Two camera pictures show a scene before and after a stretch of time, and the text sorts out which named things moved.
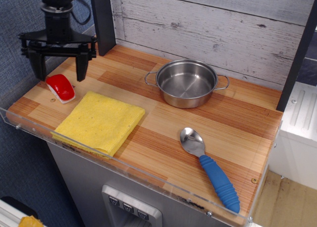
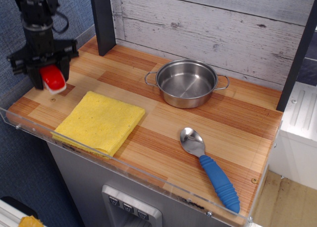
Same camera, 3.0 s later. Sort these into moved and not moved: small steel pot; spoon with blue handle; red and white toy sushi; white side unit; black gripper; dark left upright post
Moved: black gripper; red and white toy sushi
Not moved: spoon with blue handle; white side unit; dark left upright post; small steel pot
